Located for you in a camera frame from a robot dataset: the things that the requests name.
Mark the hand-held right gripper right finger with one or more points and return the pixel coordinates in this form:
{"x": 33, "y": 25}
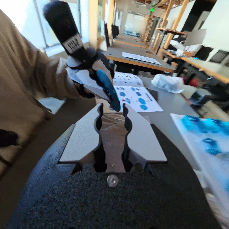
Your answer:
{"x": 144, "y": 143}

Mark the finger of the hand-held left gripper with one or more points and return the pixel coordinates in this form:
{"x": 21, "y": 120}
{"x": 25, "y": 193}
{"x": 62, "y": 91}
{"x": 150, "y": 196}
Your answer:
{"x": 87, "y": 78}
{"x": 103, "y": 65}

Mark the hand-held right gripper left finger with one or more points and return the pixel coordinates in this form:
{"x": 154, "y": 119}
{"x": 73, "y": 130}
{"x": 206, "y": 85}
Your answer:
{"x": 82, "y": 141}

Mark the blue round metal plate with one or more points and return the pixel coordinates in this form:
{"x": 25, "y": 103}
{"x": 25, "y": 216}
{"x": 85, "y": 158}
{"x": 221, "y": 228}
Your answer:
{"x": 107, "y": 89}

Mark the long wooden edged desk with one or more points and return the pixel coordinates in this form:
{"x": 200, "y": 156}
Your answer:
{"x": 205, "y": 66}

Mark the large window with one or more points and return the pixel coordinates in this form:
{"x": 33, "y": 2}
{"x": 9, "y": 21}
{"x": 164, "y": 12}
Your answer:
{"x": 32, "y": 17}

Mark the clear plastic bag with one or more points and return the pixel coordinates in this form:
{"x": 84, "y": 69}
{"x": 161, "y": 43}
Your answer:
{"x": 112, "y": 128}

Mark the assembly guide booklet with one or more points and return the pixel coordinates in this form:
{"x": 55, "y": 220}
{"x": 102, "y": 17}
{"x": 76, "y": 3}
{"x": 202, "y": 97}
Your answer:
{"x": 152, "y": 105}

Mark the white paper sheet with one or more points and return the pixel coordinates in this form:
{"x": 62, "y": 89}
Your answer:
{"x": 141, "y": 58}

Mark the white foam sheet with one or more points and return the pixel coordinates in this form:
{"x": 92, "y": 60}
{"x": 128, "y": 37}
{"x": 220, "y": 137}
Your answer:
{"x": 193, "y": 143}

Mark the white plastic bag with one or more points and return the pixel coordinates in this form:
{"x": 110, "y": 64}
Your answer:
{"x": 168, "y": 83}

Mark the green exit sign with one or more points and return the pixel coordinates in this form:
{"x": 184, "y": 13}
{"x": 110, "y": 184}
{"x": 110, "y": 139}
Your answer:
{"x": 152, "y": 9}

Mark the small blue metal bracket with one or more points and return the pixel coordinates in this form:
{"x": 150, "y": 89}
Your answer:
{"x": 212, "y": 145}

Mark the blue perforated metal bracket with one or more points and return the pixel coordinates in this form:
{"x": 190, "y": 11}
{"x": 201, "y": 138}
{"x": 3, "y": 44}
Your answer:
{"x": 214, "y": 125}

